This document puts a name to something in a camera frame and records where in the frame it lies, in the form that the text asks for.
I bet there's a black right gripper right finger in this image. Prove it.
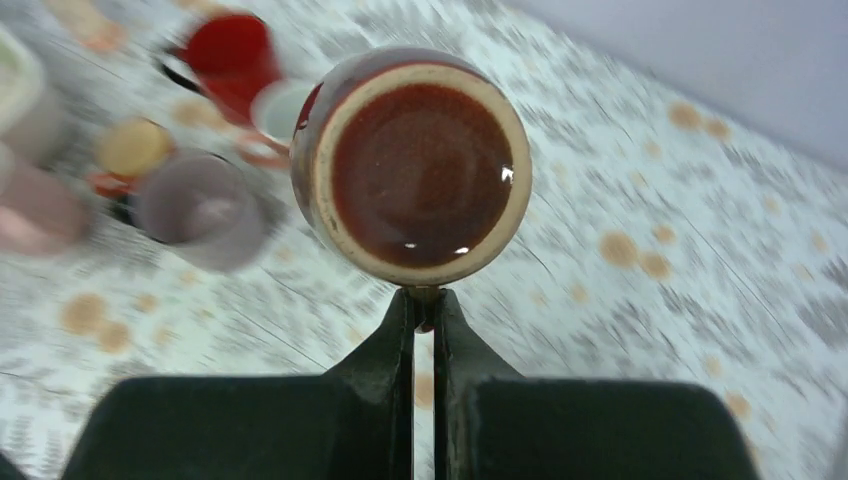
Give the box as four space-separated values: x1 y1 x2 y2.
433 289 757 479

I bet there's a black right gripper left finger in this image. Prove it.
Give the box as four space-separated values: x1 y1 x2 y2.
63 290 416 479

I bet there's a lilac enamel mug black rim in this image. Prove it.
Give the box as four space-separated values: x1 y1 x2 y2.
120 149 266 273

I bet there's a brown glazed ceramic mug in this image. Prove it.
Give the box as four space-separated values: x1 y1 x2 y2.
289 46 533 306

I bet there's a small orange cup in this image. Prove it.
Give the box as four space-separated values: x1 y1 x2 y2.
87 116 176 198

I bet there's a pale pink mug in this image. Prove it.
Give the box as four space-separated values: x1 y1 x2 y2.
1 145 90 256

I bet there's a red enamel mug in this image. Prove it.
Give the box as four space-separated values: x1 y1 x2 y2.
154 11 285 127

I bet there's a pink textured mug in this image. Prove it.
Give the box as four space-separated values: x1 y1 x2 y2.
235 81 312 170

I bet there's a floral fern tablecloth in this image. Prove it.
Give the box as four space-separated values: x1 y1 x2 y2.
1 1 847 479

